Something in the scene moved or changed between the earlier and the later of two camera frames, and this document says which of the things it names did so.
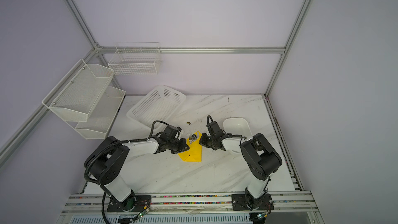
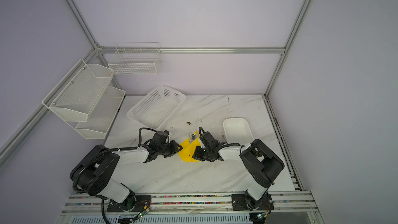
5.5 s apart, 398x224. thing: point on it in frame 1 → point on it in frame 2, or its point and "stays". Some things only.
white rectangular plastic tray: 238,126 stays
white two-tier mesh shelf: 84,100 stays
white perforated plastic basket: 159,105 stays
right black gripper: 202,142 → 196,155
